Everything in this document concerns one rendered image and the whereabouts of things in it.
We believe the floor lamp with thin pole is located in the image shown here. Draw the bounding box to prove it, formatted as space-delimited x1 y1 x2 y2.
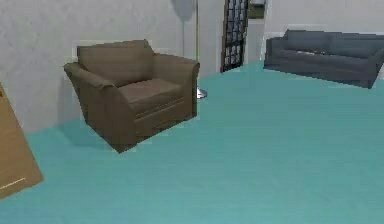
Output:
194 0 208 100

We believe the brown armchair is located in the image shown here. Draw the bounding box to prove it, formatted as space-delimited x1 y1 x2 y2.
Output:
63 38 201 154

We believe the dark glazed room door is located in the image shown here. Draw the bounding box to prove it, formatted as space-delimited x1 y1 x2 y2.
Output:
220 0 250 73

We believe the dark grey sofa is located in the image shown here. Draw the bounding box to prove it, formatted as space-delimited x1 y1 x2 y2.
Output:
263 28 384 90

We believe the light brown wooden cabinet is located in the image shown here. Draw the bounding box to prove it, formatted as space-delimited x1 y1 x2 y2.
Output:
0 82 45 200

